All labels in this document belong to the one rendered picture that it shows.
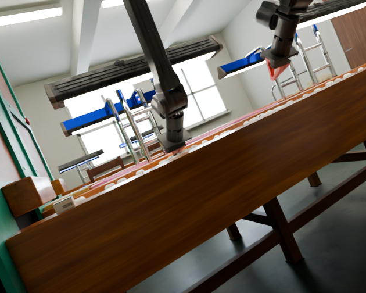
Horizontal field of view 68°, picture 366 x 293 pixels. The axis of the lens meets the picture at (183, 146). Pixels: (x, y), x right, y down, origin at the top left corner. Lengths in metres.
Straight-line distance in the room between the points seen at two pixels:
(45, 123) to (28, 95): 0.62
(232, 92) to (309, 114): 6.76
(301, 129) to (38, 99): 5.70
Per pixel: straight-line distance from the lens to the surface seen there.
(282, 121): 0.72
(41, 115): 6.04
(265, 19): 0.89
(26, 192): 0.67
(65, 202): 0.57
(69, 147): 5.90
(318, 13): 1.45
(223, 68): 1.75
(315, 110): 0.81
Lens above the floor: 0.80
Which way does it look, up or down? 2 degrees down
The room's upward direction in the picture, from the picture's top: 24 degrees counter-clockwise
